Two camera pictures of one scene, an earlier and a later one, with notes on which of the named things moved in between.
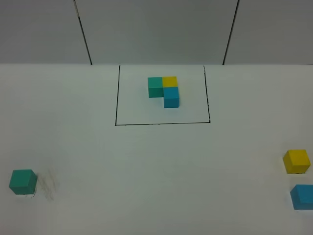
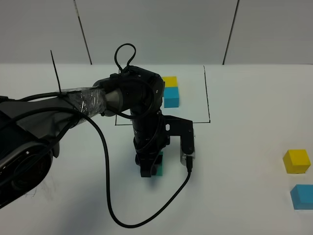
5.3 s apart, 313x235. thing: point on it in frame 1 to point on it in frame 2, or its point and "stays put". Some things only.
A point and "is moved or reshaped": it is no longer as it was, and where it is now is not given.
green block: x=23 y=182 is moved or reshaped
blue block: x=301 y=196 stays put
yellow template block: x=168 y=82 stays put
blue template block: x=171 y=97 stays put
